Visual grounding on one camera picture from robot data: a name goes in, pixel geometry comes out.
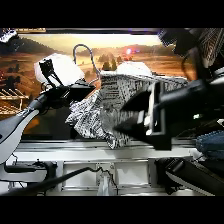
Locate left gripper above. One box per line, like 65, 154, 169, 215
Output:
67, 79, 97, 102

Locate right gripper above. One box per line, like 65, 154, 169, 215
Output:
112, 79, 201, 151

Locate black and white patterned shirt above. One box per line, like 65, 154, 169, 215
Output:
64, 71, 190, 150

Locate white garment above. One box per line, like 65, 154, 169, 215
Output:
115, 61, 154, 77
33, 52, 86, 88

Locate blue jeans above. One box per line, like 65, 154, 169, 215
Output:
195, 130, 224, 161

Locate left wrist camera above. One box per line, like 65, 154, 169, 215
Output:
38, 58, 65, 88

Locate silver frame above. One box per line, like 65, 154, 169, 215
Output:
0, 139, 208, 197

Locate black cable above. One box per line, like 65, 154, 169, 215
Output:
0, 166, 103, 197

